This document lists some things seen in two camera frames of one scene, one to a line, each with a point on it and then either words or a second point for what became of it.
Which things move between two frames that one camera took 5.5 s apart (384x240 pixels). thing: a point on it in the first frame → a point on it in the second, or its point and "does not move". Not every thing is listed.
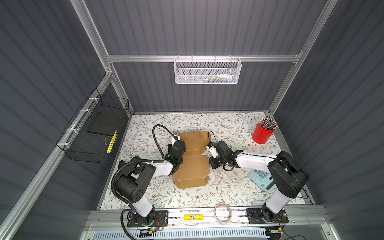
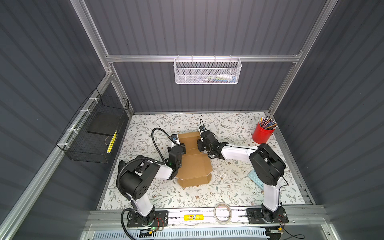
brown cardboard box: (195, 169) does not move
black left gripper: (169, 149) does not move
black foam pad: (105, 123) does not move
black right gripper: (212, 162) → (199, 143)
